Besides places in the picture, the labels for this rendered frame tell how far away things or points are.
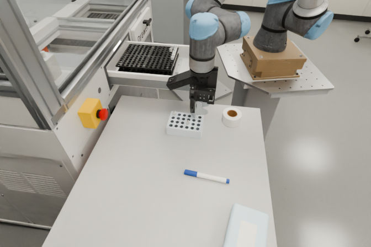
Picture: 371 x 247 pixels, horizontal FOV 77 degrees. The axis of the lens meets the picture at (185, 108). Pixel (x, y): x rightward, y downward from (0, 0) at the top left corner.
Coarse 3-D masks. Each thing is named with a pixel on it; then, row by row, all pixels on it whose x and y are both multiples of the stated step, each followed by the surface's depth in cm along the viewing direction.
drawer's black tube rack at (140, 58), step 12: (132, 48) 102; (144, 48) 102; (156, 48) 102; (120, 60) 95; (132, 60) 95; (144, 60) 95; (156, 60) 95; (168, 60) 95; (144, 72) 93; (156, 72) 94; (168, 72) 93
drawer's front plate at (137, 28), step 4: (148, 8) 127; (144, 12) 123; (148, 12) 127; (140, 16) 120; (144, 16) 121; (148, 16) 128; (140, 20) 116; (136, 24) 113; (140, 24) 117; (144, 24) 123; (132, 28) 110; (136, 28) 112; (140, 28) 117; (144, 28) 123; (148, 28) 130; (132, 32) 109; (136, 32) 112; (140, 32) 118; (144, 32) 124; (132, 36) 111; (136, 36) 113; (144, 36) 125; (132, 40) 112; (136, 40) 113; (140, 40) 119
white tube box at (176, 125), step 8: (176, 112) 87; (168, 120) 84; (176, 120) 84; (184, 120) 84; (192, 120) 85; (200, 120) 84; (168, 128) 82; (176, 128) 81; (184, 128) 81; (192, 128) 83; (200, 128) 81; (184, 136) 83; (192, 136) 83; (200, 136) 82
